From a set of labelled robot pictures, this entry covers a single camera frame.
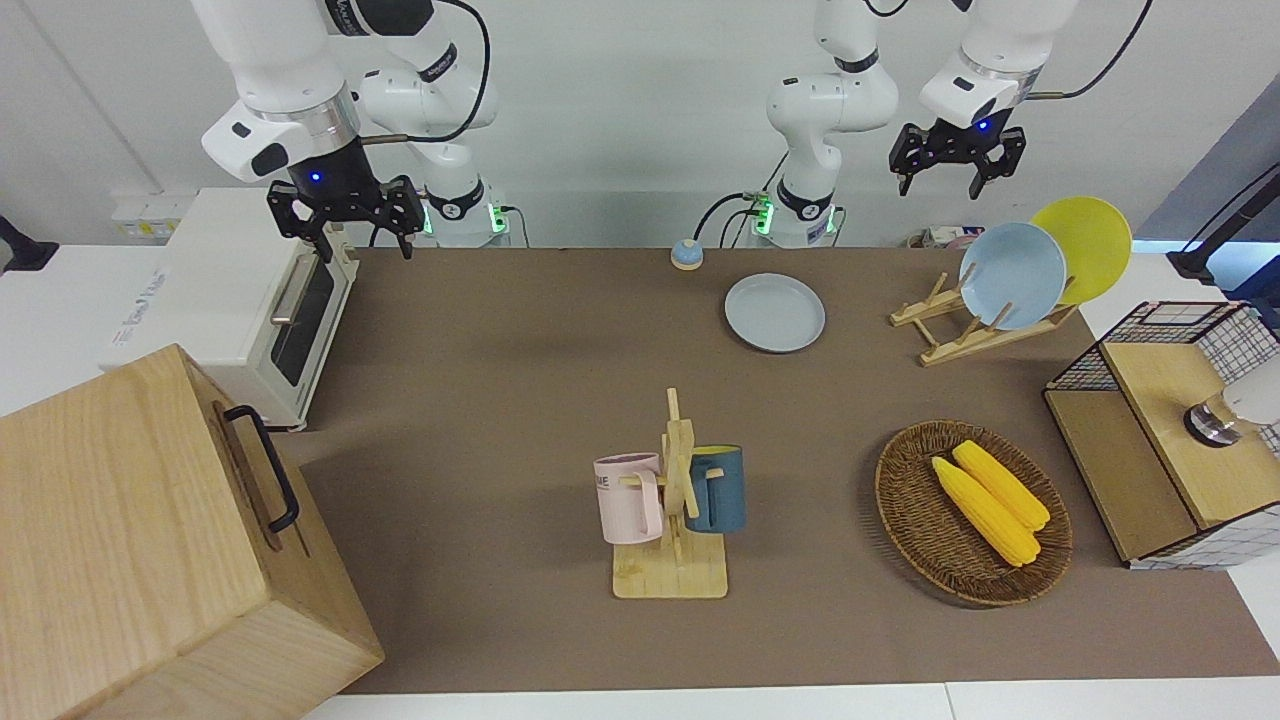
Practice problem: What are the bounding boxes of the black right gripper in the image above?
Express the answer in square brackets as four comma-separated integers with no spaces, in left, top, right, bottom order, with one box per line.
[268,138,423,263]

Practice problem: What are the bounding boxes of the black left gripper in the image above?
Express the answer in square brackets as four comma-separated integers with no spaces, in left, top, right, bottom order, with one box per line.
[890,113,1026,201]

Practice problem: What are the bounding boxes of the gray plate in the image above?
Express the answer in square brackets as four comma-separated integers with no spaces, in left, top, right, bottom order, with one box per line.
[724,273,827,354]

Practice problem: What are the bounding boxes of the light blue plate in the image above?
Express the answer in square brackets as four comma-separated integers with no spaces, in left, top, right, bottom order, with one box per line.
[958,222,1069,332]

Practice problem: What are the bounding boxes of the yellow plate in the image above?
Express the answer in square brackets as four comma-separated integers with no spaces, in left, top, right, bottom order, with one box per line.
[1030,196,1133,307]

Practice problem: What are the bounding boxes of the low wooden plate rack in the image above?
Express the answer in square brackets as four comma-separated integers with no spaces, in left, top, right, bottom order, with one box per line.
[889,270,1081,368]

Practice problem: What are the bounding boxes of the white toaster oven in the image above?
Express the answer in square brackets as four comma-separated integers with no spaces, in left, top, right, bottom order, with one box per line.
[97,187,359,433]

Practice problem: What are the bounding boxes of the brown table mat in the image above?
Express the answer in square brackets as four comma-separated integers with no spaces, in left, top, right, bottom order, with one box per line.
[265,247,1280,696]

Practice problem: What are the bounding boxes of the black clamp stand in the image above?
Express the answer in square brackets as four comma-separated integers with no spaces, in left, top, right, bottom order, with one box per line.
[0,215,59,273]

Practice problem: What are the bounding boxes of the yellow corn cob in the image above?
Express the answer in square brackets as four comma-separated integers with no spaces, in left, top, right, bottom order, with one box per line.
[952,440,1051,531]
[932,456,1043,568]

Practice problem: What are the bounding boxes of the brown wicker basket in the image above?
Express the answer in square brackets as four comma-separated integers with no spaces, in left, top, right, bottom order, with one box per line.
[875,420,1074,608]

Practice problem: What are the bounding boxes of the white cylinder with metal base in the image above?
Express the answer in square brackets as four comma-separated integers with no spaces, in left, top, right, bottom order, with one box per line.
[1184,360,1280,448]

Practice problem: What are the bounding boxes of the light wooden cabinet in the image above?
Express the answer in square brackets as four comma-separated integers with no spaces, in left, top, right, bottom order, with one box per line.
[0,343,386,720]

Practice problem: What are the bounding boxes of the pink mug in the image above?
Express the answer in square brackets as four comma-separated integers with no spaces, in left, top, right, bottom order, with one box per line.
[593,452,668,546]

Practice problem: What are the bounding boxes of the dark blue mug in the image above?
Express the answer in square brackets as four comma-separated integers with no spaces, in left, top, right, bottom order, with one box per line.
[685,445,746,534]

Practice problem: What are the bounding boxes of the wooden mug tree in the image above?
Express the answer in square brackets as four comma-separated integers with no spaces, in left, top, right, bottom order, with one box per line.
[612,387,729,600]

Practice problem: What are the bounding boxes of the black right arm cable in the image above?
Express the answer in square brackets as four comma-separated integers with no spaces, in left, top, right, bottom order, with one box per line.
[360,0,493,146]

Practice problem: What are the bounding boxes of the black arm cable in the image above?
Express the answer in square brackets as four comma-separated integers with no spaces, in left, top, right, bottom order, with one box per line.
[360,0,493,146]
[1028,0,1153,101]

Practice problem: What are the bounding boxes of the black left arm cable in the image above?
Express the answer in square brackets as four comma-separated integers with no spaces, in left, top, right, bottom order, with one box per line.
[1028,0,1153,101]

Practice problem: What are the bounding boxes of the white wall socket strip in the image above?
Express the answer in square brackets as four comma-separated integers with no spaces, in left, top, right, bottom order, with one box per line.
[110,190,201,241]

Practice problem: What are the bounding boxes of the black base cable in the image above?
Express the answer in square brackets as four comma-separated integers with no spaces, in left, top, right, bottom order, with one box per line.
[695,190,763,248]

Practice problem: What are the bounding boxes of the black cabinet handle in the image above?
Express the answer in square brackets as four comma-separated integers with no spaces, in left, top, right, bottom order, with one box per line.
[222,404,301,535]

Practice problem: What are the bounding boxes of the wire grid shelf with boards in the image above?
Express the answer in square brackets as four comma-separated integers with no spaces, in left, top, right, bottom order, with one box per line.
[1043,300,1280,572]

